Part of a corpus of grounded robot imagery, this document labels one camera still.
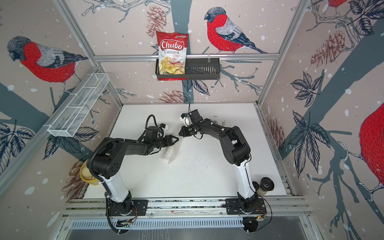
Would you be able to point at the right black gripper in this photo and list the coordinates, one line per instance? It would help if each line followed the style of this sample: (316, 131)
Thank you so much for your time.
(183, 130)

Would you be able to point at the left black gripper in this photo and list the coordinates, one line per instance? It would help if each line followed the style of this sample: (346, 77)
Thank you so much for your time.
(170, 140)

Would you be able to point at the clear bubble wrap sheet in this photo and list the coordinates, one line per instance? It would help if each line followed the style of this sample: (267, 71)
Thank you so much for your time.
(170, 153)

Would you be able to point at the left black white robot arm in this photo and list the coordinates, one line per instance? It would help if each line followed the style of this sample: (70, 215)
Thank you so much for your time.
(106, 161)

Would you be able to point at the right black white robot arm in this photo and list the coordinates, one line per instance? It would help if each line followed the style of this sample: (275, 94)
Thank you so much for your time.
(236, 151)

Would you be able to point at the red Chuba cassava chips bag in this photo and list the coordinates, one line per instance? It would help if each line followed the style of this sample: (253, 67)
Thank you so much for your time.
(172, 55)

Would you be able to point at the yellow steamer basket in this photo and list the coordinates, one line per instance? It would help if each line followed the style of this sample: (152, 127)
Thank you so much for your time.
(86, 175)

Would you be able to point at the black lidded cup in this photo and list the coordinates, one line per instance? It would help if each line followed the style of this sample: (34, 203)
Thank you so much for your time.
(266, 185)

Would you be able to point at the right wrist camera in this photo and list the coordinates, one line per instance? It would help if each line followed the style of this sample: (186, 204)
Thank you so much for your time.
(185, 118)

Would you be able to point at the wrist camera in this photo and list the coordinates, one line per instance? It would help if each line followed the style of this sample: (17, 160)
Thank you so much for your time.
(163, 126)
(185, 118)

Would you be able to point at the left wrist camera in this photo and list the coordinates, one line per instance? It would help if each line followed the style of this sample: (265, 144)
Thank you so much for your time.
(163, 126)

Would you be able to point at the black wire wall basket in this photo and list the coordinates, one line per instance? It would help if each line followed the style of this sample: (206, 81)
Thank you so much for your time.
(195, 69)

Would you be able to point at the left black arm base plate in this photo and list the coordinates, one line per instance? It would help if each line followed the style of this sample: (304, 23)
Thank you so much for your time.
(138, 207)

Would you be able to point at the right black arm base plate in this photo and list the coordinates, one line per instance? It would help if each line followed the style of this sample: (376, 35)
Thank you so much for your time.
(233, 207)

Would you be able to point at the white wire mesh shelf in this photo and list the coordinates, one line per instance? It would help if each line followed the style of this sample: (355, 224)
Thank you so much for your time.
(75, 112)

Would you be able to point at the aluminium front rail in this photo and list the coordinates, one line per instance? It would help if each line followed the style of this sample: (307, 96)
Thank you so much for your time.
(278, 206)

